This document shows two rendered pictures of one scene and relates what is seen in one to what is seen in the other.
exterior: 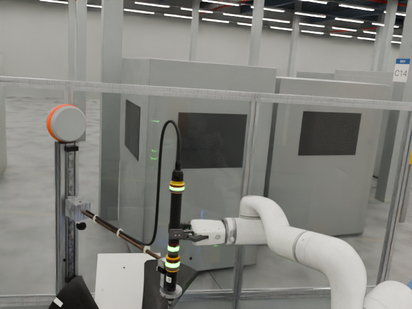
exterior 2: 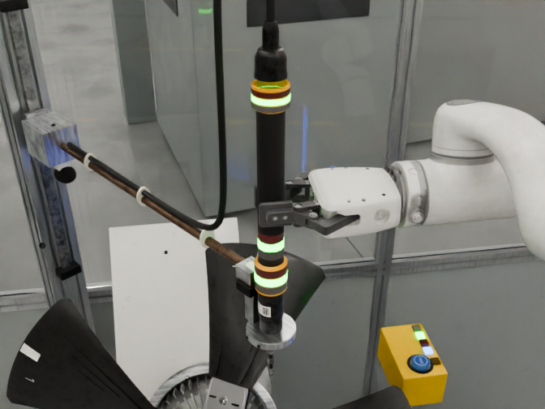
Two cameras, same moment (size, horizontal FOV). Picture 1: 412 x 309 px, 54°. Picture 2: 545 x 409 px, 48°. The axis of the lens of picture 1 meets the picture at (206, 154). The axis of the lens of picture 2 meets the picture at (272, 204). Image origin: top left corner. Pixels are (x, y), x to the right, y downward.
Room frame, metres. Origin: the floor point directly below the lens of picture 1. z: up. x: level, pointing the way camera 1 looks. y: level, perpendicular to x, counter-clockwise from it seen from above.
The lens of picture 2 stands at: (0.51, 0.06, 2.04)
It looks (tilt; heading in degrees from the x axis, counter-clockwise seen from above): 31 degrees down; 2
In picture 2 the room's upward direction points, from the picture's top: straight up
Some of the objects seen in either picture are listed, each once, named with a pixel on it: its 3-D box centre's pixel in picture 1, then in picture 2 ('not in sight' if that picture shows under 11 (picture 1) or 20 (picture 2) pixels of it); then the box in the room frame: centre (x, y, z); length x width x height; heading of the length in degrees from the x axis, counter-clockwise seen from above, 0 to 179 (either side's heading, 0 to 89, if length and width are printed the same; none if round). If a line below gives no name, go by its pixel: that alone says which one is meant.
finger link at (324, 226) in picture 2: (199, 235); (336, 215); (1.14, 0.00, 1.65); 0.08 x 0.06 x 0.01; 160
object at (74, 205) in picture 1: (76, 208); (50, 137); (1.60, 0.53, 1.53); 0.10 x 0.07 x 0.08; 45
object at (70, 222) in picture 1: (71, 216); (43, 153); (1.63, 0.56, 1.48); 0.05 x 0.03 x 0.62; 135
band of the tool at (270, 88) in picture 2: (176, 187); (270, 96); (1.16, 0.08, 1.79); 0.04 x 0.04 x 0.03
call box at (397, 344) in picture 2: not in sight; (409, 365); (1.51, -0.22, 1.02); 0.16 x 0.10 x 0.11; 10
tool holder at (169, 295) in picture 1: (169, 277); (265, 303); (1.16, 0.09, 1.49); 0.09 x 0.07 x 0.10; 45
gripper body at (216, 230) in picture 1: (209, 230); (357, 197); (1.18, -0.03, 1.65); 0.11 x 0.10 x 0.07; 101
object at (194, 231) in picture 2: (118, 233); (142, 197); (1.37, 0.30, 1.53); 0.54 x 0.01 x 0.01; 45
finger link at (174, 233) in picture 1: (180, 235); (288, 218); (1.13, 0.06, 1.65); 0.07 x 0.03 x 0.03; 101
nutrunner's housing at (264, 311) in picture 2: (174, 232); (270, 208); (1.16, 0.08, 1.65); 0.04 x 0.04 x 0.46
